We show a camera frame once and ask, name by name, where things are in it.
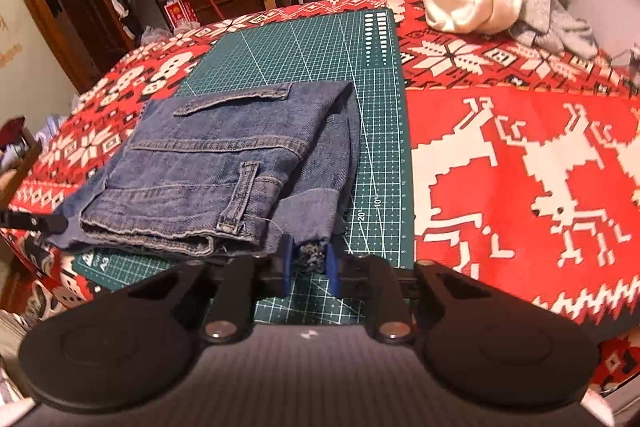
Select yellow wall decal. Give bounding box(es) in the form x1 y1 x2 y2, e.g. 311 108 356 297
0 14 23 68

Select red cardboard box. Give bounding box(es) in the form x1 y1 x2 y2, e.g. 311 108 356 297
164 0 198 32

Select wooden stool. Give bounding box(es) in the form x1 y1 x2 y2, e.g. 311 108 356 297
0 117 43 208

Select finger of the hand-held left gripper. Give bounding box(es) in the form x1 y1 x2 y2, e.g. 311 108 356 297
0 208 69 234

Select green cutting mat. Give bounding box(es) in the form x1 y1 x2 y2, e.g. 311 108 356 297
75 7 416 325

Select red patterned blanket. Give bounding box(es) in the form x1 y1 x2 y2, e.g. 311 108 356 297
0 0 640 403

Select blue denim shorts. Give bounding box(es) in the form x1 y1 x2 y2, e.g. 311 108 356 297
47 81 362 273

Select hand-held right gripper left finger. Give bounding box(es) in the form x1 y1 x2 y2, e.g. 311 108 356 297
126 234 297 343

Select grey garment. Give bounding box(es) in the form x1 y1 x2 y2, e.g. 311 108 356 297
510 0 598 60

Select white plastic bag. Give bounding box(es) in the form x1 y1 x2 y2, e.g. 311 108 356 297
140 24 173 45

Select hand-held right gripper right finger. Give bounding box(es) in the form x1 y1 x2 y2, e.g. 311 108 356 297
325 243 502 344

